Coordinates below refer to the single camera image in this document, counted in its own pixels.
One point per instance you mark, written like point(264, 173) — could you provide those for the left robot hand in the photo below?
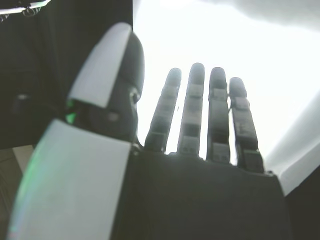
point(190, 195)

